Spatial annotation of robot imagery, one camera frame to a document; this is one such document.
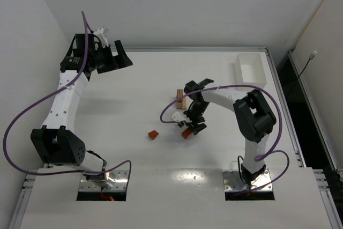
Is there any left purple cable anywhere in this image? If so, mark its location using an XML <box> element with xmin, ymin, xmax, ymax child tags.
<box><xmin>2</xmin><ymin>10</ymin><xmax>132</xmax><ymax>178</ymax></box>

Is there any black cable with white plug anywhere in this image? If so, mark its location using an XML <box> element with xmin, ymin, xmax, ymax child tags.
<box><xmin>296</xmin><ymin>50</ymin><xmax>318</xmax><ymax>78</ymax></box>

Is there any white open box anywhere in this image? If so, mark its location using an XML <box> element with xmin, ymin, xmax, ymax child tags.
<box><xmin>234</xmin><ymin>53</ymin><xmax>267</xmax><ymax>88</ymax></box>

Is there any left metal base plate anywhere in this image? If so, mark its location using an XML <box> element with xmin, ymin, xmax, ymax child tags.
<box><xmin>79</xmin><ymin>170</ymin><xmax>129</xmax><ymax>192</ymax></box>

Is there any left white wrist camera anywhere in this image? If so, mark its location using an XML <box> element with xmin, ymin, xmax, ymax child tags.
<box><xmin>93</xmin><ymin>26</ymin><xmax>109</xmax><ymax>47</ymax></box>

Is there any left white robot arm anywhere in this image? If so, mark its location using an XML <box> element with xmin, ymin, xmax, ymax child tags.
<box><xmin>31</xmin><ymin>34</ymin><xmax>133</xmax><ymax>188</ymax></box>

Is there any metal base plate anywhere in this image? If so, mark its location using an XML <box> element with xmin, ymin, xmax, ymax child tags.
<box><xmin>79</xmin><ymin>170</ymin><xmax>129</xmax><ymax>192</ymax></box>
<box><xmin>222</xmin><ymin>169</ymin><xmax>273</xmax><ymax>193</ymax></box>

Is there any long light wood plank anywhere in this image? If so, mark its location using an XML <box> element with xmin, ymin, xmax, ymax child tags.
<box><xmin>176</xmin><ymin>102</ymin><xmax>184</xmax><ymax>109</ymax></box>

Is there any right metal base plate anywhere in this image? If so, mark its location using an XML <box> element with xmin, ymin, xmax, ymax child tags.
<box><xmin>222</xmin><ymin>169</ymin><xmax>273</xmax><ymax>193</ymax></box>

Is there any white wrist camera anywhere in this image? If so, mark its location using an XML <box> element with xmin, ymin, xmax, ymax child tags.
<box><xmin>93</xmin><ymin>26</ymin><xmax>109</xmax><ymax>47</ymax></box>
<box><xmin>172</xmin><ymin>112</ymin><xmax>190</xmax><ymax>124</ymax></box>

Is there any striped wood block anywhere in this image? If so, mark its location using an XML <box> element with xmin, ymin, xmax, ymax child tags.
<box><xmin>176</xmin><ymin>88</ymin><xmax>183</xmax><ymax>103</ymax></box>

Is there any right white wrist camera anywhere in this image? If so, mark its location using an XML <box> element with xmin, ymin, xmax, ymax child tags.
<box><xmin>172</xmin><ymin>112</ymin><xmax>190</xmax><ymax>124</ymax></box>

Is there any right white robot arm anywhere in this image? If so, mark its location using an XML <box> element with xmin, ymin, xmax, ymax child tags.
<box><xmin>178</xmin><ymin>79</ymin><xmax>277</xmax><ymax>186</ymax></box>

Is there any red-brown arch block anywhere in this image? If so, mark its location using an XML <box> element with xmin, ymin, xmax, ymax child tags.
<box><xmin>181</xmin><ymin>128</ymin><xmax>192</xmax><ymax>139</ymax></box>

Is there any red-brown wedge block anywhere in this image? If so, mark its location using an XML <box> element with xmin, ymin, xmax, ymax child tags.
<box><xmin>148</xmin><ymin>130</ymin><xmax>159</xmax><ymax>140</ymax></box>

